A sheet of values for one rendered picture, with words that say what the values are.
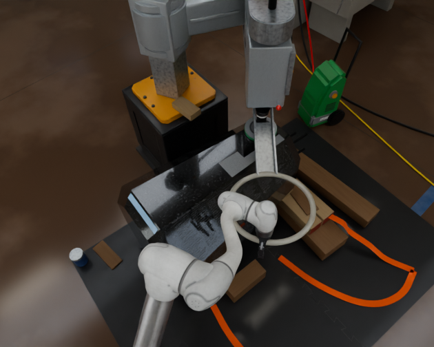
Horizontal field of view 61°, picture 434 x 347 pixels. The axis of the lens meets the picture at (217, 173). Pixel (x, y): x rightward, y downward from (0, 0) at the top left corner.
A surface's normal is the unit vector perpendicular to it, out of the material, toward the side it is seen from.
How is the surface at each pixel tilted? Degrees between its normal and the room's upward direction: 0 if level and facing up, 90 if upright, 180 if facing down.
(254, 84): 90
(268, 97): 90
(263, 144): 16
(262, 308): 0
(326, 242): 0
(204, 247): 45
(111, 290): 0
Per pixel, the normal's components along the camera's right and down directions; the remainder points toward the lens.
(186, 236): 0.44, 0.02
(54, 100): -0.04, -0.58
